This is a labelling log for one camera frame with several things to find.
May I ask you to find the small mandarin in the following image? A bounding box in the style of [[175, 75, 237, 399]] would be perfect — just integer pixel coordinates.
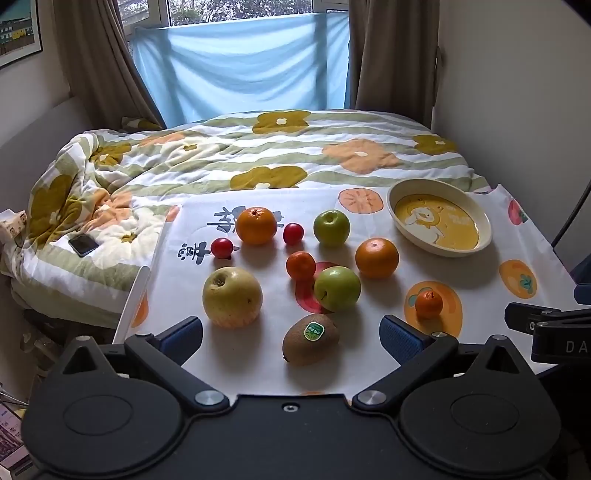
[[415, 290, 443, 319], [286, 251, 317, 281]]

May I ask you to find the large yellow pear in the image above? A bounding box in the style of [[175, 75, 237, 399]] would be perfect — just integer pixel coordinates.
[[202, 267, 263, 329]]

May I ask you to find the large orange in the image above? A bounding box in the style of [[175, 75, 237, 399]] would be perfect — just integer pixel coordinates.
[[355, 237, 400, 279], [235, 207, 277, 246]]

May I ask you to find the green apple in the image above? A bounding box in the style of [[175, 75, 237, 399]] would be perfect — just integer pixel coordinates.
[[314, 266, 362, 312], [314, 209, 351, 248]]

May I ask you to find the brown kiwi with sticker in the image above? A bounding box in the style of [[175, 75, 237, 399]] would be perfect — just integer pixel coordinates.
[[283, 314, 341, 366]]

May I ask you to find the red cherry tomato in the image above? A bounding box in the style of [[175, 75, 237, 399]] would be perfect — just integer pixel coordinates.
[[211, 237, 235, 259], [283, 222, 304, 246]]

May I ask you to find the cream yellow duck bowl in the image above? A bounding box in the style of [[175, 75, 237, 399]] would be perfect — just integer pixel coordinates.
[[388, 179, 492, 258]]

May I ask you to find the black smartphone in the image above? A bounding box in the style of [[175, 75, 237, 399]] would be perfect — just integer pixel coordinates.
[[68, 233, 99, 258]]

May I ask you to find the floral striped quilt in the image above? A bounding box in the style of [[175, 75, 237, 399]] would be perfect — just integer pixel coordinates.
[[1, 110, 489, 328]]

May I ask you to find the small white box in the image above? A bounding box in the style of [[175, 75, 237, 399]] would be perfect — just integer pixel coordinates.
[[0, 209, 27, 245]]

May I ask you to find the light blue window cloth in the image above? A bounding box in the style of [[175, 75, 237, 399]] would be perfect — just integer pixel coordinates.
[[131, 12, 349, 127]]

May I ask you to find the brown left curtain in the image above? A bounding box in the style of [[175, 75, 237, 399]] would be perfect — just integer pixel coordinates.
[[53, 0, 164, 130]]

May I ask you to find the brown curtain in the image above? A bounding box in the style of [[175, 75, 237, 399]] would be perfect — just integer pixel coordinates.
[[53, 0, 164, 130], [349, 0, 440, 127]]

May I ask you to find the brown right curtain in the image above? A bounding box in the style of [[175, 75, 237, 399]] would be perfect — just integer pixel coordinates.
[[349, 0, 440, 127]]

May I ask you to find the black cable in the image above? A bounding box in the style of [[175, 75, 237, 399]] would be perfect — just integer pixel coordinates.
[[550, 177, 591, 248]]

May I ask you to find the window frame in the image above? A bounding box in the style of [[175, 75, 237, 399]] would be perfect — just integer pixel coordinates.
[[115, 0, 349, 36]]

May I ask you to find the framed wall picture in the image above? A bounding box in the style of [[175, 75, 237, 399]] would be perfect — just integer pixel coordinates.
[[0, 0, 43, 69]]

